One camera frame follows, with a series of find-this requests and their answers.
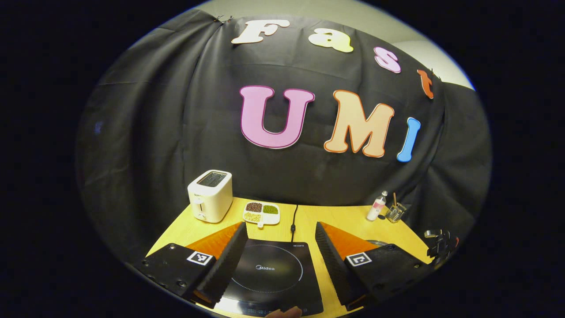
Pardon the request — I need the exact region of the white toaster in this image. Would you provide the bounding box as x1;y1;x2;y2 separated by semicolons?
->
188;170;233;223

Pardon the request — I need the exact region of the glass cup with stick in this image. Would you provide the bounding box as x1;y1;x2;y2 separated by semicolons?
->
385;193;407;223

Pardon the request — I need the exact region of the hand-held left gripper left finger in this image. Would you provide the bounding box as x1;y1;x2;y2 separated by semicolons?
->
132;222;249;310

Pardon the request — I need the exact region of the clear bottle with pink label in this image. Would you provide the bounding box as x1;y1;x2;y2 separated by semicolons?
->
366;191;389;221

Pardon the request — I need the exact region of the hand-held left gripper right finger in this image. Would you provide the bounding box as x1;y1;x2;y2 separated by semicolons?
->
314;221;437;312

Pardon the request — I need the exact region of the black power cable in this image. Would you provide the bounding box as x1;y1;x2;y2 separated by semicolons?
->
289;204;299;242

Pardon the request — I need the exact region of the white divided bean dish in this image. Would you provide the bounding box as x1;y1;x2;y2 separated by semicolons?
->
243;201;281;228

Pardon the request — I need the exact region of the black induction cooktop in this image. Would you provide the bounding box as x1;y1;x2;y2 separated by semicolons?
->
216;238;324;317

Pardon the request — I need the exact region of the black backdrop cloth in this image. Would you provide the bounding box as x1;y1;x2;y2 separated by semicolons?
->
75;9;493;265

